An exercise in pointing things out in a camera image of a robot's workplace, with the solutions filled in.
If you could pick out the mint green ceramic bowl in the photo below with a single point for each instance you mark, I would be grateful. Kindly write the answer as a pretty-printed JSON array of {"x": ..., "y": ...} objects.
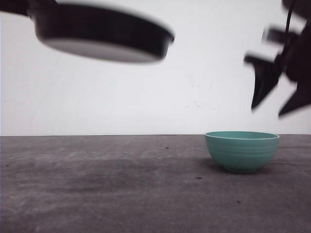
[{"x": 242, "y": 151}]

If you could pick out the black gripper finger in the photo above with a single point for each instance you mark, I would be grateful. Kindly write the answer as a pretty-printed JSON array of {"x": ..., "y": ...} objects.
[
  {"x": 300, "y": 98},
  {"x": 266, "y": 78}
]

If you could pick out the black frying pan mint handle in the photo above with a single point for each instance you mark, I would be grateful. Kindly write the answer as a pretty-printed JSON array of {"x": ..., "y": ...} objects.
[{"x": 94, "y": 32}]

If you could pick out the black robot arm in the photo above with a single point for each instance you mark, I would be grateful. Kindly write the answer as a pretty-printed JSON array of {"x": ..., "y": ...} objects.
[{"x": 301, "y": 8}]

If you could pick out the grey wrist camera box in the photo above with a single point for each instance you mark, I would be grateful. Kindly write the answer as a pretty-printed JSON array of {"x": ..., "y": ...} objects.
[{"x": 279, "y": 36}]

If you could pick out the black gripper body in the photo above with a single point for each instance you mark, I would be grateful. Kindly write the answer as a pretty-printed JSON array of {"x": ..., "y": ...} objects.
[{"x": 295, "y": 58}]

